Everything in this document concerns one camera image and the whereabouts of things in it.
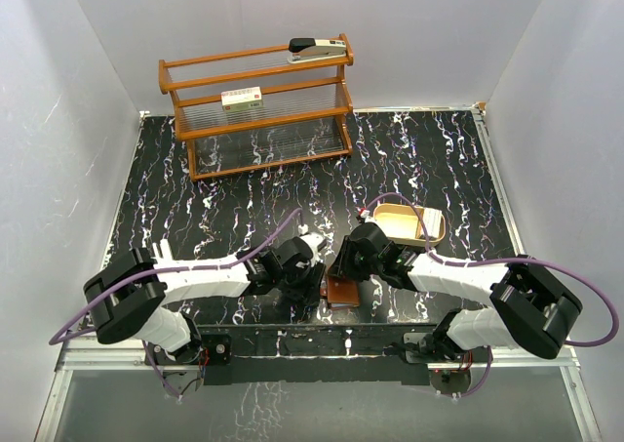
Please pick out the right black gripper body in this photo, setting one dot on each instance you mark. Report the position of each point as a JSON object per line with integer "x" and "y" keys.
{"x": 355, "y": 265}

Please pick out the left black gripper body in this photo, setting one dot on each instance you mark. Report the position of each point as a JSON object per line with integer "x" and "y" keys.
{"x": 300, "y": 285}

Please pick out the brown leather card holder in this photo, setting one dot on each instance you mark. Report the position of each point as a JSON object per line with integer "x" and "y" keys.
{"x": 341, "y": 293}

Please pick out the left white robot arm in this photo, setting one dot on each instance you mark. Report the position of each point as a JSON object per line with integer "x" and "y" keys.
{"x": 137, "y": 289}

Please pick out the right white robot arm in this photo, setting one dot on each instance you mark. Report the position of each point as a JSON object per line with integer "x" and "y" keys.
{"x": 523, "y": 305}

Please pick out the stack of cards in tray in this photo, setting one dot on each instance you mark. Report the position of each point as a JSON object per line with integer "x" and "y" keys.
{"x": 432, "y": 223}

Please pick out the beige oval tray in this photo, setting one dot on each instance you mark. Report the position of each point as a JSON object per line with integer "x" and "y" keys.
{"x": 401, "y": 224}

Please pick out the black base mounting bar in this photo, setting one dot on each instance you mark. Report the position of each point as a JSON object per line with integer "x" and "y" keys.
{"x": 324, "y": 353}

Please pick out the wooden three-tier shelf rack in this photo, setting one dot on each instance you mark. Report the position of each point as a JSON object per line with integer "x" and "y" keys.
{"x": 303, "y": 118}

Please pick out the white and red staples box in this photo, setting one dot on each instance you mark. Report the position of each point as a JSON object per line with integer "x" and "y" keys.
{"x": 241, "y": 99}

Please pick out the black and beige stapler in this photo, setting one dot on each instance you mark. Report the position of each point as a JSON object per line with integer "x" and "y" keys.
{"x": 311, "y": 49}

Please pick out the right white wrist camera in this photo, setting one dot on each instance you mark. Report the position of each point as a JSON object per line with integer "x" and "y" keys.
{"x": 363, "y": 215}

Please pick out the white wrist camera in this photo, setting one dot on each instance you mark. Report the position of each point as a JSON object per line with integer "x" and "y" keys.
{"x": 315, "y": 241}
{"x": 363, "y": 215}

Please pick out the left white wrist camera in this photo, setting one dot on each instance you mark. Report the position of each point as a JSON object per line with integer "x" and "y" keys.
{"x": 315, "y": 241}

